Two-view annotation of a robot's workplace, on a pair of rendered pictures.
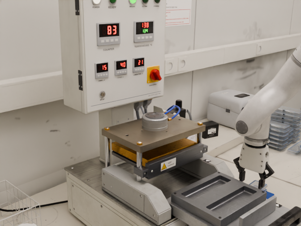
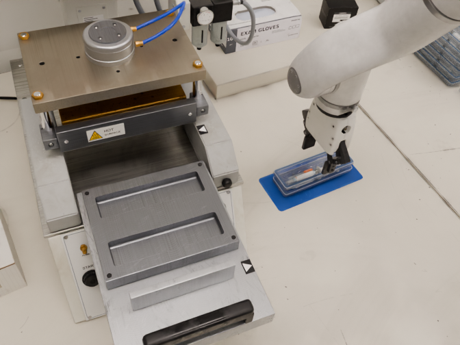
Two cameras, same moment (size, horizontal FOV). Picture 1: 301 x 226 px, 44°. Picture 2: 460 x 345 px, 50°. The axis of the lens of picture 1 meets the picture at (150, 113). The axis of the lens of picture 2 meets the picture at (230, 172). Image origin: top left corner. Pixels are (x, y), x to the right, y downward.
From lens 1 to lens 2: 0.66 m
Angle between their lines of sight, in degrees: 35
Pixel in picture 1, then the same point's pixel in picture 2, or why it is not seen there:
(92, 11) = not seen: outside the picture
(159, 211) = (50, 216)
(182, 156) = (141, 121)
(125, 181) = (31, 141)
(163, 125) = (113, 57)
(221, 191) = (165, 213)
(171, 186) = (137, 151)
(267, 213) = (207, 284)
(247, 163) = (314, 130)
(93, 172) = not seen: hidden behind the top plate
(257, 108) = (322, 60)
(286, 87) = (391, 36)
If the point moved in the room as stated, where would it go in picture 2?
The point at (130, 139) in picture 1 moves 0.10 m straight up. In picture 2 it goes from (34, 78) to (17, 22)
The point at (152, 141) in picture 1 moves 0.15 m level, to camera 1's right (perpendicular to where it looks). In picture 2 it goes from (66, 94) to (158, 124)
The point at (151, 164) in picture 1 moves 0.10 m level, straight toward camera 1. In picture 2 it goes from (62, 133) to (23, 179)
